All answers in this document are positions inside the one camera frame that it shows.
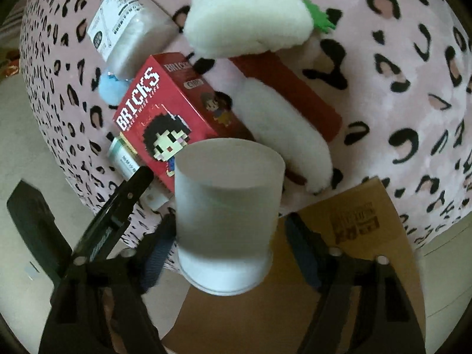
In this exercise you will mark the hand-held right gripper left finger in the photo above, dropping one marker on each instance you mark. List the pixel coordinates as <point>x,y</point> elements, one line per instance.
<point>159,254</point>

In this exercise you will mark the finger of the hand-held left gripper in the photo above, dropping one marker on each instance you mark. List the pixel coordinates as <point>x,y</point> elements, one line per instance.
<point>127,193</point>

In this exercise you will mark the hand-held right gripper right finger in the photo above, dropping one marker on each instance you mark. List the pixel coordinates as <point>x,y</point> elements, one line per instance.
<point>295,236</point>

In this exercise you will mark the brown cardboard box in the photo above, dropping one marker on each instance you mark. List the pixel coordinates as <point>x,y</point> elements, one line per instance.
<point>350,210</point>

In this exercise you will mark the frosted white plastic cup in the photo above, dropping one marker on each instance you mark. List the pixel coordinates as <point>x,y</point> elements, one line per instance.
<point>225,210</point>

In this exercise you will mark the white plastic bottle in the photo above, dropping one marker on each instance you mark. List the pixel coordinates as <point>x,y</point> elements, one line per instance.
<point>125,33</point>

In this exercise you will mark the white plush toy green leaf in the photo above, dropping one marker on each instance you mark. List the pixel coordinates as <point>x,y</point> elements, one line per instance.
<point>243,18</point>

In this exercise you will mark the small white green tube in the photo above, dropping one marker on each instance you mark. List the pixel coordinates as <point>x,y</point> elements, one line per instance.
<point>123,156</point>

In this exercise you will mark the red toy bricks box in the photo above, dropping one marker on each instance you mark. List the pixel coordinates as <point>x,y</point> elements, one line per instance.
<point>147,118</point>

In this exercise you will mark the light blue pompom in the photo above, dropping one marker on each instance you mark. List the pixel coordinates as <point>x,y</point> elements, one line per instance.
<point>110,88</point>

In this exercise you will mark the pink leopard print blanket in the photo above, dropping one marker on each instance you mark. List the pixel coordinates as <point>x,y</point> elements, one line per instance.
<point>368,44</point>

